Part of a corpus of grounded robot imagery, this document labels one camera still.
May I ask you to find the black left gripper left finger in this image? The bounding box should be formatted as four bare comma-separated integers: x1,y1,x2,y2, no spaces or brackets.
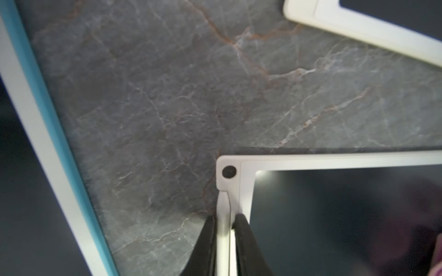
180,216,217,276

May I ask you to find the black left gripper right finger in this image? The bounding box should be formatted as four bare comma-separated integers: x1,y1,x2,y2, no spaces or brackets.
233,214,273,276

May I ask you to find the white drawing tablet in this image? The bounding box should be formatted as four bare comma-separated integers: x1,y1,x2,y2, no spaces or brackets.
283,1,442,67
216,151,442,276

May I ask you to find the pink microfiber cloth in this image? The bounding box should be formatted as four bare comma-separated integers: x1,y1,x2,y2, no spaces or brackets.
428,234,442,276

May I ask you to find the large blue drawing tablet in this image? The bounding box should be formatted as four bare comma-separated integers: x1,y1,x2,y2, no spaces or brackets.
1,1,118,276

